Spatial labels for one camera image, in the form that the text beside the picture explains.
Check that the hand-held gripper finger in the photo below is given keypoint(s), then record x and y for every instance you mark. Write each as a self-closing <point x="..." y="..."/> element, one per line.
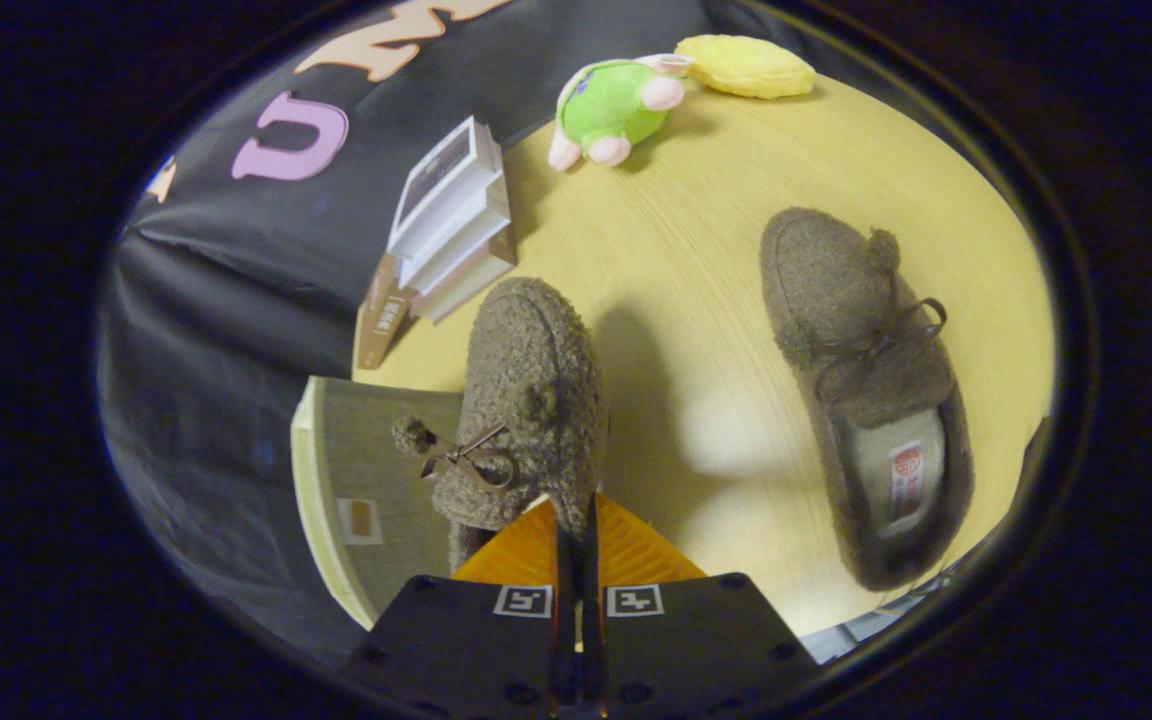
<point x="565" y="560"/>
<point x="590" y="560"/>

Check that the fuzzy brown shoe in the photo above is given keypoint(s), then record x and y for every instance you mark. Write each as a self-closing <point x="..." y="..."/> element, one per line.
<point x="532" y="400"/>
<point x="861" y="380"/>

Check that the stack of white books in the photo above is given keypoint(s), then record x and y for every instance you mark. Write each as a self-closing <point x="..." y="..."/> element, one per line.
<point x="448" y="225"/>

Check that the black backdrop cloth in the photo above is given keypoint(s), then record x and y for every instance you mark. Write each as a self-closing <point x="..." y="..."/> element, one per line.
<point x="266" y="250"/>

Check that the green plush toy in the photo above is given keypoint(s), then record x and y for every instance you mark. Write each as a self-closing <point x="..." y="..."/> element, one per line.
<point x="612" y="108"/>

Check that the yellow plush cushion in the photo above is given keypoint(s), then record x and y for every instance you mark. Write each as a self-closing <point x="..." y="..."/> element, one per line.
<point x="744" y="66"/>

